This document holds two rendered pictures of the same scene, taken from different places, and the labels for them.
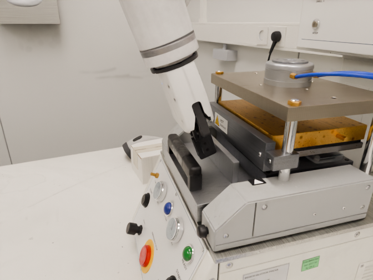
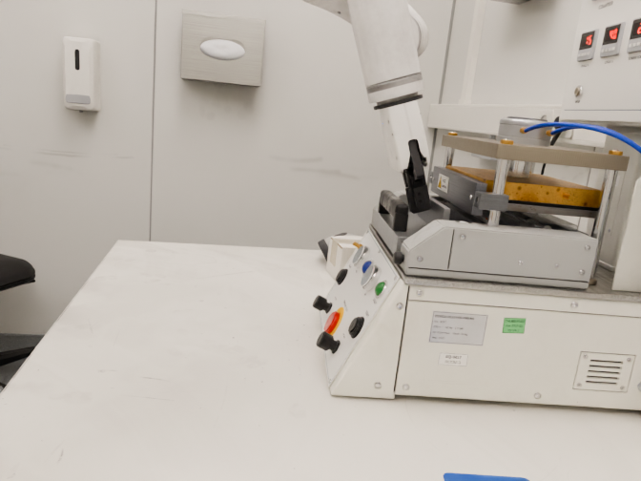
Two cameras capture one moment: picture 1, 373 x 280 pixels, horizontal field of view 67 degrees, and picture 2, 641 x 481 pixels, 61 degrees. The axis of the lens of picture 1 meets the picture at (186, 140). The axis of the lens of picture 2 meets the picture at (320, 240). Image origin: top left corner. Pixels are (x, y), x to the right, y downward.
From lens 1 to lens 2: 0.42 m
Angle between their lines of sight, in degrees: 15
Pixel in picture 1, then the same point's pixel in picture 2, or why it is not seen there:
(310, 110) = (521, 151)
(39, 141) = not seen: hidden behind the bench
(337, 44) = (595, 112)
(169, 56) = (392, 91)
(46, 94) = (218, 180)
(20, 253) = (191, 308)
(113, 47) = (324, 128)
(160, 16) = (389, 54)
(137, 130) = not seen: hidden behind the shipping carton
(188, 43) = (413, 82)
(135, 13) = (368, 51)
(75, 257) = (250, 322)
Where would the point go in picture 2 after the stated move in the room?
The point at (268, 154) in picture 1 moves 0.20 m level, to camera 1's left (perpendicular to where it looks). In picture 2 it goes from (477, 193) to (332, 175)
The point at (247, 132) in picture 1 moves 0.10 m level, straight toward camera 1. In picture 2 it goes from (464, 180) to (447, 185)
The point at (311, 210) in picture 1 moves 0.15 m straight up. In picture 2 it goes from (516, 257) to (537, 142)
